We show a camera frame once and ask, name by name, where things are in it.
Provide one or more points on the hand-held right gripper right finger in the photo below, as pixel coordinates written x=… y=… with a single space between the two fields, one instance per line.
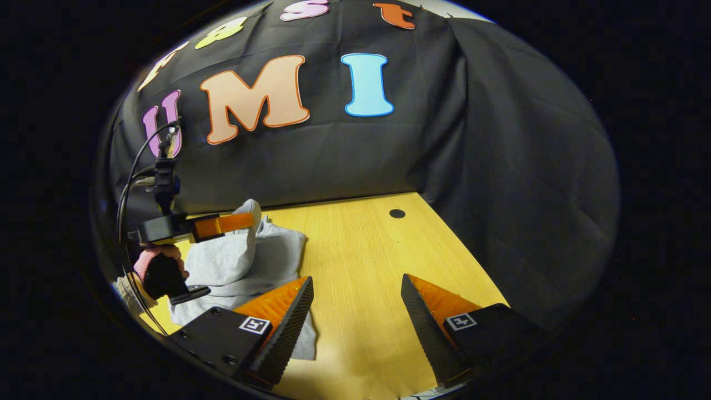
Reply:
x=425 y=333

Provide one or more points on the black backdrop cloth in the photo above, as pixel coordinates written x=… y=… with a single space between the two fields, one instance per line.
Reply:
x=355 y=150

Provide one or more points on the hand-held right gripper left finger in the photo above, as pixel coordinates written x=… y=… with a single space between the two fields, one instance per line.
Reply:
x=286 y=333

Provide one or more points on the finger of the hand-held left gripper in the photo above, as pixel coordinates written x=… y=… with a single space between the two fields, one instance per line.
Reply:
x=222 y=225

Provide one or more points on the grey zip-neck sweatshirt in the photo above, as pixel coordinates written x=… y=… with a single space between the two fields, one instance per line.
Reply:
x=228 y=266

